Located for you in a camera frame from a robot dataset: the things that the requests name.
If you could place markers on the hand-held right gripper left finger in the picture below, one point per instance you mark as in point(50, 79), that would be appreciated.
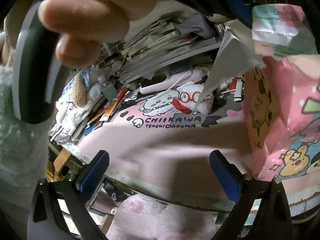
point(92, 175)

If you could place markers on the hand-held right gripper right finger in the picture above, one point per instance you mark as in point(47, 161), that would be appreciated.
point(225, 175)

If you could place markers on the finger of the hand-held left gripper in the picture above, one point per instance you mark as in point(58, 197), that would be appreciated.
point(240, 8)

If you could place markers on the pastel tissue pack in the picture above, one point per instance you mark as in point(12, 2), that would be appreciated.
point(282, 27)

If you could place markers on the pink cartoon cardboard box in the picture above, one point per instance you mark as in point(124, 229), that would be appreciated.
point(287, 105)

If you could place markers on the person's left hand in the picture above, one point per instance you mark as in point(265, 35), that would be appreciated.
point(100, 12)

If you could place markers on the brown flat box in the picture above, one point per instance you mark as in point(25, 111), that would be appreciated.
point(220, 28)

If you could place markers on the grey cloth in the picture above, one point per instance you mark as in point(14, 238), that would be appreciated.
point(197, 26)

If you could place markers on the white rabbit plush gingham hat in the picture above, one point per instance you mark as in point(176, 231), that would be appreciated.
point(77, 97)

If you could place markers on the book in plastic sleeve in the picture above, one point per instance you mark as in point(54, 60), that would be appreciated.
point(65, 133)

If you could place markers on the pink printed desk mat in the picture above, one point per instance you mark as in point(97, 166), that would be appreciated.
point(155, 150)

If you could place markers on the clear bottle green liquid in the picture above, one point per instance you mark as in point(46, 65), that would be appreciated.
point(107, 90)

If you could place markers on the pink fluffy cloth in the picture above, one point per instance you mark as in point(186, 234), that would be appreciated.
point(160, 220)

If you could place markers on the orange snack packet red top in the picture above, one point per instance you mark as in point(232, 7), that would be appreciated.
point(120, 100)

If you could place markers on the white plush red glasses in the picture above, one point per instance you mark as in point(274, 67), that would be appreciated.
point(195, 100)

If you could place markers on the stack of books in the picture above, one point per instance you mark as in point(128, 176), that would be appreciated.
point(165, 47)

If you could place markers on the pink hairbrush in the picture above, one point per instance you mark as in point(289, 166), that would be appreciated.
point(170, 82)

